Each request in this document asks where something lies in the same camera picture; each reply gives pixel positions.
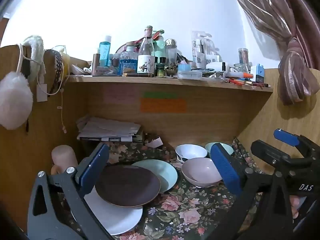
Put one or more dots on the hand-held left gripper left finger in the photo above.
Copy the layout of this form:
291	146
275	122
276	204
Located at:
96	161

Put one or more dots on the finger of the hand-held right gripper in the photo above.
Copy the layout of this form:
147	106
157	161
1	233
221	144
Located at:
265	152
287	137

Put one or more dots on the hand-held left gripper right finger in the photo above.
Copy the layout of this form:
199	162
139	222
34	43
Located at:
225	167

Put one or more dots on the mint green bowl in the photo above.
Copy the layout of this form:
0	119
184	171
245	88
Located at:
228	148

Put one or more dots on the pink bowl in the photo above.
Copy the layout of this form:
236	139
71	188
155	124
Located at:
200	171

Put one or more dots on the white bowl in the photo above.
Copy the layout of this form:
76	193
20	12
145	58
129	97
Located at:
191	151

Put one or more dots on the dark brown plate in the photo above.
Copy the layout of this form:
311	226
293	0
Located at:
127	186

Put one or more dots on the white plate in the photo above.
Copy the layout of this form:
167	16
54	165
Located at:
117	217

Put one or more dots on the mint green plate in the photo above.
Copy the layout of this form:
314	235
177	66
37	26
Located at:
165	175

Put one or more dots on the person's right hand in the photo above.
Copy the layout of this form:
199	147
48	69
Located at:
295	206

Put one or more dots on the pink mug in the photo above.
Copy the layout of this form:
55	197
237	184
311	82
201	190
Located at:
63	157

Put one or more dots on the stack of papers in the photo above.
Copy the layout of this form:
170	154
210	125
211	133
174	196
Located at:
107	130

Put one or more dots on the floral tablecloth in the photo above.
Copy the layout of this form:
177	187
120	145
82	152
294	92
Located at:
190	210

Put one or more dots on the loose red pencils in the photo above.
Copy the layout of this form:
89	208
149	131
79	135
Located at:
250	82

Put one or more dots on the pink sticky note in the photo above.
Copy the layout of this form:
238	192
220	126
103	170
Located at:
118	97

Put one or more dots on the blue and white gadget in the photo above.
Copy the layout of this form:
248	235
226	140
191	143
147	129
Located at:
257	74

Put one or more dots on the orange marker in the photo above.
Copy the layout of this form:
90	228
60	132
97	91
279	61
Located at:
246	75

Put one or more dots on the white charger plug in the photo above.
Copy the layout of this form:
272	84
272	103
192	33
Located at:
42	93

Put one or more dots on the glass jar of pencils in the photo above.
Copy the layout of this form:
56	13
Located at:
243	60

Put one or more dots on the green sticky note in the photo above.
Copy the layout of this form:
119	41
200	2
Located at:
160	95

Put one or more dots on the small white black-capped bottle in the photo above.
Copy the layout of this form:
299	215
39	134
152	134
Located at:
223	70

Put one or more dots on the striped pink curtain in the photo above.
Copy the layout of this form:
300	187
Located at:
287	42

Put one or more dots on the clear plastic box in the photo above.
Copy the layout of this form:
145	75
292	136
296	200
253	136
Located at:
190	75

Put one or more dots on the dark braided headband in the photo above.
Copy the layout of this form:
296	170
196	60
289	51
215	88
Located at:
58	70

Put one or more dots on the white fluffy earmuffs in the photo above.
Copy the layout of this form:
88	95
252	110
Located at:
13	100

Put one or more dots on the square glass blue liquid bottle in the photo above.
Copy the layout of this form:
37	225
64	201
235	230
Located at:
128	62

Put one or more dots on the tall blue liquid bottle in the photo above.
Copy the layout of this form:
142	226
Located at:
105	52

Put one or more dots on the small dark glass jar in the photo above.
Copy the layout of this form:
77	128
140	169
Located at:
160	69

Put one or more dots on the clear labelled wine bottle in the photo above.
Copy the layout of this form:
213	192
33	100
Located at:
145	57

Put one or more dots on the white hanging product packages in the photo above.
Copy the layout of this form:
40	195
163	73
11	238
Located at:
203	50

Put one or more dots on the clear bottle silver cap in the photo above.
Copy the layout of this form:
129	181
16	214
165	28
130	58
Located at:
171	52

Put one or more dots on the mint green pump bottle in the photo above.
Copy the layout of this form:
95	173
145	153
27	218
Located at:
160	47

